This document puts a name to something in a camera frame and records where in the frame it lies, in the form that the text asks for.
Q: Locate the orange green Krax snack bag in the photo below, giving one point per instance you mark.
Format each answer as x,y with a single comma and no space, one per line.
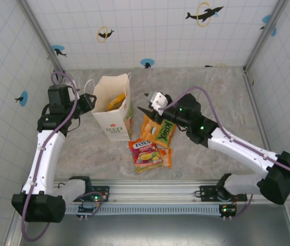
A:
160,133

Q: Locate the white paper bag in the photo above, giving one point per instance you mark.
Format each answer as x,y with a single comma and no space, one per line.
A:
111,123

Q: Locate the colourful Fox's candy bag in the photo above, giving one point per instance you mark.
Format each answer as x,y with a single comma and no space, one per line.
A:
146,156

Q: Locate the small orange snack packet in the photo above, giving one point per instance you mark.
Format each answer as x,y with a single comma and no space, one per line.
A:
166,159

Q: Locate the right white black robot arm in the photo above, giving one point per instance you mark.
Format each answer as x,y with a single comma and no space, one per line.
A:
237,151

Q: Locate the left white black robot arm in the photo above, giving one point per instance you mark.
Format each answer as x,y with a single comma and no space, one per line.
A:
44,153

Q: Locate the penguin blue circle sticker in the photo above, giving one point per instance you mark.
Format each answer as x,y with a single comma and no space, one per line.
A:
147,62

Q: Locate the fish blue circle sticker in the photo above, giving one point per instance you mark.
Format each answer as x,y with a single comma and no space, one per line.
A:
23,98

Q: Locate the shark blue circle sticker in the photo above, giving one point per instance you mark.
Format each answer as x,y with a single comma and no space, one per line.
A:
57,48

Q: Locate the small black circuit board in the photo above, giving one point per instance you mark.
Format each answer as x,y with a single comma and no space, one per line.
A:
228,210
85,210

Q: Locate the aluminium frame post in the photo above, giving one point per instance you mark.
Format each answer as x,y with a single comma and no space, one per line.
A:
265,33
42,38

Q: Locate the aluminium mounting rail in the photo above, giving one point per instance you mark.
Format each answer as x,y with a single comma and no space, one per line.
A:
155,191

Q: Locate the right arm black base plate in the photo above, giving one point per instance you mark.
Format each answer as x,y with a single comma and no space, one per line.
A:
207,192

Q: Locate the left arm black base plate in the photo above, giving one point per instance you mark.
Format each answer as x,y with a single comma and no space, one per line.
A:
103,192

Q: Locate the blue patch wall sticker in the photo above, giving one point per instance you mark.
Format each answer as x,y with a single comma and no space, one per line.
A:
266,18

